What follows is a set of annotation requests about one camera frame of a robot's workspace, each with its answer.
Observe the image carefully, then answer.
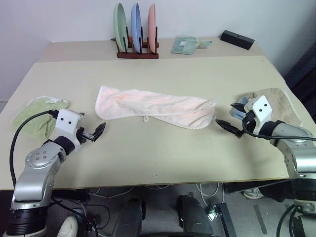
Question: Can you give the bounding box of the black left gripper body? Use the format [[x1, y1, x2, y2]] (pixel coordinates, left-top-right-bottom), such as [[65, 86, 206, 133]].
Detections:
[[75, 126, 95, 145]]

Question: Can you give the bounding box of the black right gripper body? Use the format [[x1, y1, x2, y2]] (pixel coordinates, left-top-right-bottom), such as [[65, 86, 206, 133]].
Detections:
[[241, 111, 258, 136]]

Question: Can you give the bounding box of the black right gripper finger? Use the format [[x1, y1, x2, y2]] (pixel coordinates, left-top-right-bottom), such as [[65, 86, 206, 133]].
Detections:
[[215, 119, 244, 138], [230, 103, 246, 114]]

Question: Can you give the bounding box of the beige terry towel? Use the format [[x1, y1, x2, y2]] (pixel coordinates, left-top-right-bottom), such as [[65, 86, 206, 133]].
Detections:
[[243, 87, 303, 127]]

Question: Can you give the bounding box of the green terry towel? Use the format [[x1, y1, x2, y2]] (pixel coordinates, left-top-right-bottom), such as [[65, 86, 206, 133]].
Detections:
[[10, 96, 70, 138]]

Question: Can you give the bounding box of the pink terry towel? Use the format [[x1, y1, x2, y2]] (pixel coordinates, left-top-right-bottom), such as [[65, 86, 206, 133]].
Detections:
[[94, 85, 219, 131]]

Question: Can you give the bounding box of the light blue cloth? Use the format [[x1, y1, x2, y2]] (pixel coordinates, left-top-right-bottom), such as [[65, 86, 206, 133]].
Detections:
[[230, 96, 250, 121]]

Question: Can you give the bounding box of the black rectangular box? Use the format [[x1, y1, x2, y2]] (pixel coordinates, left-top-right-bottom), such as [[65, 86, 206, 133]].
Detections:
[[220, 30, 255, 51]]

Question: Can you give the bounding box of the white shoe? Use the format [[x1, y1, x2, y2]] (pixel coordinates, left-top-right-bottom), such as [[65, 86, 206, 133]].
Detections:
[[243, 187, 265, 200]]

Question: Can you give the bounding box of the dark wooden plate rack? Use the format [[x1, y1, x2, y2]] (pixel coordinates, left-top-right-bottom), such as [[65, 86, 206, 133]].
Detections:
[[110, 25, 159, 60]]

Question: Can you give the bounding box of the folded mint green cloth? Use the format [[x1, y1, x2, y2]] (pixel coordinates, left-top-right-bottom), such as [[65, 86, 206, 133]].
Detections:
[[170, 35, 198, 56]]

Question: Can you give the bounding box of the white round wheel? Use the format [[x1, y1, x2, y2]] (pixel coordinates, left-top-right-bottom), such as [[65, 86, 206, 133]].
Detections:
[[57, 215, 85, 237]]

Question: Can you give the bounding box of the black metal table leg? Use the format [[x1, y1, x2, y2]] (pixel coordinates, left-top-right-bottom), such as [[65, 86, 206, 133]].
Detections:
[[205, 202, 238, 237]]

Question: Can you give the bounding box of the dark rounded shape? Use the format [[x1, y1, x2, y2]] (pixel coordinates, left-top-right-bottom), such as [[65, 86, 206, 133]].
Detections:
[[115, 196, 147, 237], [176, 194, 214, 237]]

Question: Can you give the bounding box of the green plate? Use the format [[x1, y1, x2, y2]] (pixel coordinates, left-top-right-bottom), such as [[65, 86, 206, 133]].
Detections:
[[113, 2, 129, 53]]

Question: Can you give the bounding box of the blue plate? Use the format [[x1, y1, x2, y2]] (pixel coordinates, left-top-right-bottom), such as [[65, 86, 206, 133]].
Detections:
[[130, 2, 144, 54]]

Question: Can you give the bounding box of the pink plate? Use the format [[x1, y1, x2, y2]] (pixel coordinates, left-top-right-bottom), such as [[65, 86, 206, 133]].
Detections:
[[148, 3, 158, 54]]

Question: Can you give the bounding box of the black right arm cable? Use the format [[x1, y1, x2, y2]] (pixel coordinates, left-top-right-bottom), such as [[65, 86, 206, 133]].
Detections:
[[242, 118, 316, 142]]

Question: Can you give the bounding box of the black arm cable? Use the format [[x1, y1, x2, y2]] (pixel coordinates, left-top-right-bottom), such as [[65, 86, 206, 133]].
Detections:
[[242, 118, 316, 142], [9, 109, 59, 186]]

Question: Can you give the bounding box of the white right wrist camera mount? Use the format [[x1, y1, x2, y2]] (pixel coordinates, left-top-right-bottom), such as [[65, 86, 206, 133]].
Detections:
[[242, 95, 274, 139]]

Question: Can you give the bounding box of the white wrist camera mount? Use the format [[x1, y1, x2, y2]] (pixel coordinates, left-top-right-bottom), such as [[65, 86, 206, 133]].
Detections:
[[54, 109, 82, 145], [242, 95, 274, 139]]

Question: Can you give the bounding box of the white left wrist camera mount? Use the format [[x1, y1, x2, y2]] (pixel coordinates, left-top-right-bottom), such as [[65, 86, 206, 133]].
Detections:
[[54, 109, 82, 145]]

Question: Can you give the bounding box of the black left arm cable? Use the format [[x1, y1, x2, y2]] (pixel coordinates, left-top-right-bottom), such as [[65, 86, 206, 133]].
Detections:
[[9, 109, 59, 186]]

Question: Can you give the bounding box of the white floor cable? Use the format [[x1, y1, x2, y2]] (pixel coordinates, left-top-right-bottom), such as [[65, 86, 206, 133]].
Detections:
[[196, 182, 226, 211]]

